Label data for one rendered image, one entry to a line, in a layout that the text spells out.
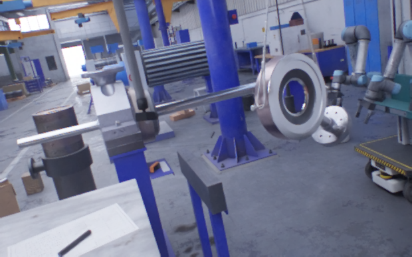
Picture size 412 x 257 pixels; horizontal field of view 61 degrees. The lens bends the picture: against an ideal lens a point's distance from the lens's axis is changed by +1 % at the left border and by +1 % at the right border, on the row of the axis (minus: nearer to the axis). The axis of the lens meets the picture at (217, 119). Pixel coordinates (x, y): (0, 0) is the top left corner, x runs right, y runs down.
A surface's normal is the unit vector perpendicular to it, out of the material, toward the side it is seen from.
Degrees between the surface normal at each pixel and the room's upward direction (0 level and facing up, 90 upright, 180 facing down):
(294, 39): 90
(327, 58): 90
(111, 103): 45
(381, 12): 90
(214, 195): 90
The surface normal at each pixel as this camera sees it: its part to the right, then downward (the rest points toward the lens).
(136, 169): 0.33, 0.17
